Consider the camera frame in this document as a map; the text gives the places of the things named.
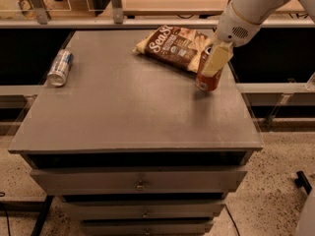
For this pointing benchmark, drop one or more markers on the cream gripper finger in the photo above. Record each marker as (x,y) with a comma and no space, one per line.
(220,54)

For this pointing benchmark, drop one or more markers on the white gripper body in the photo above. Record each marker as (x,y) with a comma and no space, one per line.
(233,28)

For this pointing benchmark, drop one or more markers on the red coke can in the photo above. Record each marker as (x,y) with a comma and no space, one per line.
(206,83)

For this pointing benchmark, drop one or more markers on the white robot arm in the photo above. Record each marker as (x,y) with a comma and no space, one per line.
(258,11)

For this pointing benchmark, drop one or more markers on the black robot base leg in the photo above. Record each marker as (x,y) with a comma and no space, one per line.
(302,182)

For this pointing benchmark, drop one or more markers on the brown chip bag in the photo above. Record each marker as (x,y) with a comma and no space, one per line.
(175,46)

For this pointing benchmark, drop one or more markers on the silver blue energy drink can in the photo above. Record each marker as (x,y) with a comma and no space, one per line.
(60,67)

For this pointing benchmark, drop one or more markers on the grey drawer cabinet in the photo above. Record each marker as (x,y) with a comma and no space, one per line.
(121,110)

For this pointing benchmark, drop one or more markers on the top grey drawer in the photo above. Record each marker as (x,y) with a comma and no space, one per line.
(102,181)

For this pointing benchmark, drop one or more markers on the grey drawer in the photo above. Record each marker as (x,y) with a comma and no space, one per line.
(102,181)
(145,209)
(147,227)

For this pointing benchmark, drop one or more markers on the middle grey drawer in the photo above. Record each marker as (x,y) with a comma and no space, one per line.
(145,209)

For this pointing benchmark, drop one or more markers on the bottom grey drawer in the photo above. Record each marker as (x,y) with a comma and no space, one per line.
(147,227)

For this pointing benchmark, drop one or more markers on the black floor bar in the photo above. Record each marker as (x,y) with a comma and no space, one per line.
(42,216)

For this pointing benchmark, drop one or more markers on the grey metal shelf rail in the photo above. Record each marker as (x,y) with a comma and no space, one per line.
(91,24)

